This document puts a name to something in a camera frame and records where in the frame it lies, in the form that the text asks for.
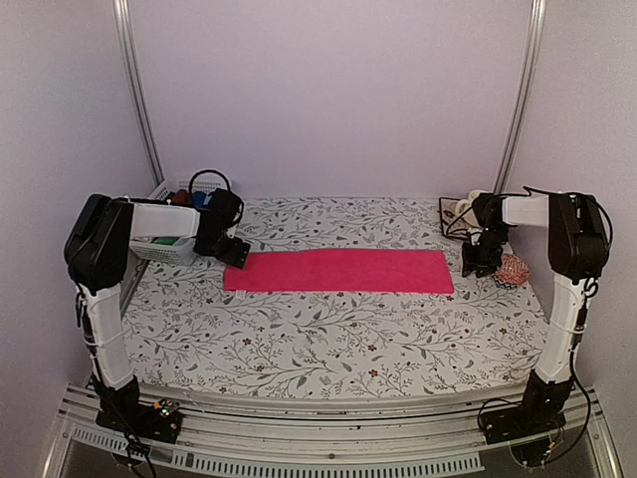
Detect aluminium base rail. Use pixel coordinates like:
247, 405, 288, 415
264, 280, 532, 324
41, 385, 628, 477

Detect patterned square coaster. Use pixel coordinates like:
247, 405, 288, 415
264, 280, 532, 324
438, 196, 479, 238

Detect green rolled towel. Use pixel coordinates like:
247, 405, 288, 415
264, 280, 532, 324
151, 237, 179, 246

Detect blue rolled towel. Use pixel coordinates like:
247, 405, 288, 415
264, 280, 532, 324
191, 191, 210, 208

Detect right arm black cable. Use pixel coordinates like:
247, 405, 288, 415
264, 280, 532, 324
442, 186, 615, 300

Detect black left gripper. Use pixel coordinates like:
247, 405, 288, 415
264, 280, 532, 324
195, 229, 252, 268

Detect left aluminium frame post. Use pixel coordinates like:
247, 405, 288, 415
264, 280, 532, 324
112, 0, 165, 185

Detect brown rolled towel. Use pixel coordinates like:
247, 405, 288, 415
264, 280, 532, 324
171, 189, 191, 206

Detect aluminium frame post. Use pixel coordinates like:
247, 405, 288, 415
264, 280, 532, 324
494, 0, 546, 194
112, 0, 165, 185

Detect cream ceramic mug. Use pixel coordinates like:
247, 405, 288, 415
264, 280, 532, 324
454, 189, 489, 216

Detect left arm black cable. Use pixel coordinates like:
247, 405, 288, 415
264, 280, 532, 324
186, 168, 234, 200

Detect right aluminium frame post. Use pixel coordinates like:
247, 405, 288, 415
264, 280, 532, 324
494, 0, 546, 194

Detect pink towel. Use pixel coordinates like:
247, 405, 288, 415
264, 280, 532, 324
223, 249, 455, 295

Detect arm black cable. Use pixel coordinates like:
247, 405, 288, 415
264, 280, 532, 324
186, 168, 234, 200
442, 186, 615, 300

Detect right robot arm white sleeve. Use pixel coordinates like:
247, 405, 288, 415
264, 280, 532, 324
467, 186, 614, 444

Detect white plastic basket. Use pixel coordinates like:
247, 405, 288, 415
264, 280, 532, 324
129, 175, 226, 266

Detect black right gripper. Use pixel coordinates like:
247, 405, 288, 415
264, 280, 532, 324
463, 227, 510, 277

